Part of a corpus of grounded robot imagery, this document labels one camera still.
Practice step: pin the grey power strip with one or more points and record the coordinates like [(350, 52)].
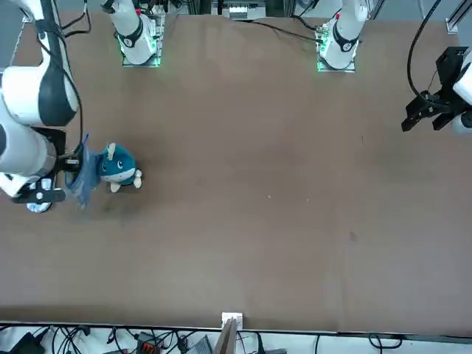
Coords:
[(237, 9)]

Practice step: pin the big black power adapter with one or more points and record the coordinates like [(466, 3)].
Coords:
[(26, 343)]

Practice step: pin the red and black device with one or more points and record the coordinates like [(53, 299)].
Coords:
[(149, 347)]

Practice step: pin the blue leaf-print oven mitt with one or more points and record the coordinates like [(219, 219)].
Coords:
[(85, 177)]

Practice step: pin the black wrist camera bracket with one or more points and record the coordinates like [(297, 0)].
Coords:
[(40, 193)]

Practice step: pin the silver frame corner bracket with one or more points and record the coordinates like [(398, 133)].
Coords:
[(453, 26)]

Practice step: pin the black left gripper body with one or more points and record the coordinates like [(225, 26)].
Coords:
[(448, 70)]

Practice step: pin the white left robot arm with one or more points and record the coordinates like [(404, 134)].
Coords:
[(343, 40)]

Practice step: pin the aluminium camera frame post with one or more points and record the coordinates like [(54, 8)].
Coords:
[(230, 339)]

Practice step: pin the small blue plush doll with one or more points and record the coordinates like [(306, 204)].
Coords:
[(118, 166)]

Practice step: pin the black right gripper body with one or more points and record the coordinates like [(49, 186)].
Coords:
[(70, 166)]

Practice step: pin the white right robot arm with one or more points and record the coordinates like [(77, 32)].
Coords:
[(22, 92)]

